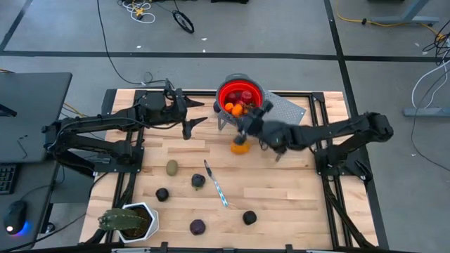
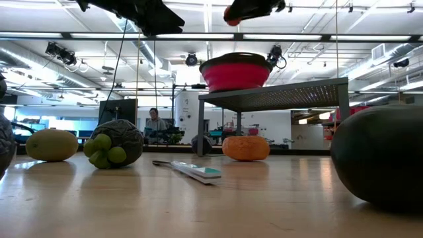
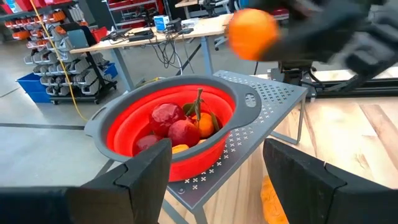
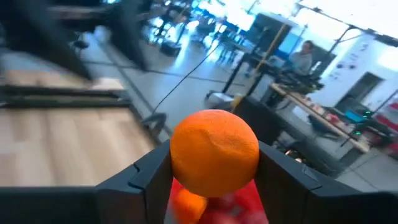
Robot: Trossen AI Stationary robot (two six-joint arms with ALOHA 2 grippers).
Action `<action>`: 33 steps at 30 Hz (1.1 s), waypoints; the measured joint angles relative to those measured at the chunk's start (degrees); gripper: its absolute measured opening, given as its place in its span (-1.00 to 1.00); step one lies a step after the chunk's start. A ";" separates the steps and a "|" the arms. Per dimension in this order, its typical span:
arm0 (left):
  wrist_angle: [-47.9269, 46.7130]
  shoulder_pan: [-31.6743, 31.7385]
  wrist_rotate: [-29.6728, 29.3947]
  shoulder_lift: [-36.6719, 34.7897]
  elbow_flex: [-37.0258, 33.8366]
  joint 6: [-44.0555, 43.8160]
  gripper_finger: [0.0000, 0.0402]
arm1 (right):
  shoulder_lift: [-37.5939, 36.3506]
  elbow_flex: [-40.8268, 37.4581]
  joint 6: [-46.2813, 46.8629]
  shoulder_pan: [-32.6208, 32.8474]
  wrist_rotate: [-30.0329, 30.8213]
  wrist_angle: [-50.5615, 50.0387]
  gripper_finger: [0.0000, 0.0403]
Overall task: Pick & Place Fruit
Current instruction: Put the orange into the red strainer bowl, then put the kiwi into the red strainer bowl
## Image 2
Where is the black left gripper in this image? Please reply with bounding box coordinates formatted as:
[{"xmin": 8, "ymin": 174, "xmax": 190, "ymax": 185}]
[{"xmin": 83, "ymin": 0, "xmax": 186, "ymax": 38}]

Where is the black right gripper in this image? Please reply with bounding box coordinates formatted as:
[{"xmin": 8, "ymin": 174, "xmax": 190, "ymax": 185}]
[{"xmin": 224, "ymin": 0, "xmax": 287, "ymax": 22}]

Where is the red bowl with grey rim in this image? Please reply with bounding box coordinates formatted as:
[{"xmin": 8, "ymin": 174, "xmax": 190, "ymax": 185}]
[{"xmin": 199, "ymin": 52, "xmax": 274, "ymax": 93}]

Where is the large wrinkled orange fruit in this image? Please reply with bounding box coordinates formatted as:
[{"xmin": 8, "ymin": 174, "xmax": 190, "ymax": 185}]
[{"xmin": 221, "ymin": 135, "xmax": 271, "ymax": 162}]

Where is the dark purple textured cabbage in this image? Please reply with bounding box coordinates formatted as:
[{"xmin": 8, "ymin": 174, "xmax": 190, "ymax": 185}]
[{"xmin": 0, "ymin": 114, "xmax": 17, "ymax": 179}]

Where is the dark green watermelon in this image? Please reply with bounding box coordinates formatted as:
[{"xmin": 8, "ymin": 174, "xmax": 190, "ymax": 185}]
[{"xmin": 330, "ymin": 104, "xmax": 423, "ymax": 214}]

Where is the grey perforated metal shelf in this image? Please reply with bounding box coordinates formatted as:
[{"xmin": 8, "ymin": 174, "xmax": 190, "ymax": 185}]
[{"xmin": 197, "ymin": 77, "xmax": 350, "ymax": 157}]

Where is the white round column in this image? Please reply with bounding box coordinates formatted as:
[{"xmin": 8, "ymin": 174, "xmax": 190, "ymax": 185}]
[{"xmin": 174, "ymin": 91, "xmax": 200, "ymax": 143}]

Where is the black monitor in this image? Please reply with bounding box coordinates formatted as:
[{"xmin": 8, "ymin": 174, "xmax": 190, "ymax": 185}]
[{"xmin": 98, "ymin": 98, "xmax": 138, "ymax": 126}]

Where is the person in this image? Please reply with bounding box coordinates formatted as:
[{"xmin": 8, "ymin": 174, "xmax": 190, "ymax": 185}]
[{"xmin": 144, "ymin": 107, "xmax": 168, "ymax": 132}]

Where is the green grape bunch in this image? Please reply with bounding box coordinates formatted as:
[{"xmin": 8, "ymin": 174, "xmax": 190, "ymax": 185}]
[{"xmin": 83, "ymin": 133, "xmax": 128, "ymax": 170}]

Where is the white teal flat utensil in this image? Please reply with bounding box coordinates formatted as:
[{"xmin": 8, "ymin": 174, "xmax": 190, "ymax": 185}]
[{"xmin": 151, "ymin": 159, "xmax": 223, "ymax": 185}]

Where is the black overhead frame bar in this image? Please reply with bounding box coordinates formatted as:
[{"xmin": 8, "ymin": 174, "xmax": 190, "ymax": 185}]
[{"xmin": 0, "ymin": 31, "xmax": 423, "ymax": 43}]

